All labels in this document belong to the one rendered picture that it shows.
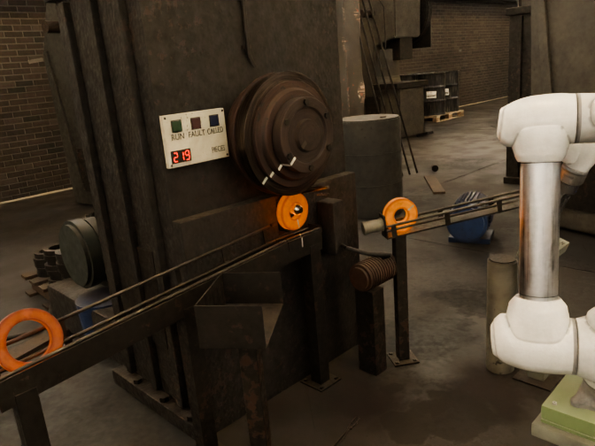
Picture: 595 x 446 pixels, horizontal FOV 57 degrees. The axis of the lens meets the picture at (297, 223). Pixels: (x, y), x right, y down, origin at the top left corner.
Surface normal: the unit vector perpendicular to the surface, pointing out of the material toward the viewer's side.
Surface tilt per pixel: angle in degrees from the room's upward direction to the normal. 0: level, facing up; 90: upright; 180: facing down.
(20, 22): 90
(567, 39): 90
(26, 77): 90
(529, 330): 77
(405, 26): 92
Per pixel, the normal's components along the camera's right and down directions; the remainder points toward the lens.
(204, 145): 0.70, 0.14
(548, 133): -0.27, 0.23
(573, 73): -0.85, 0.21
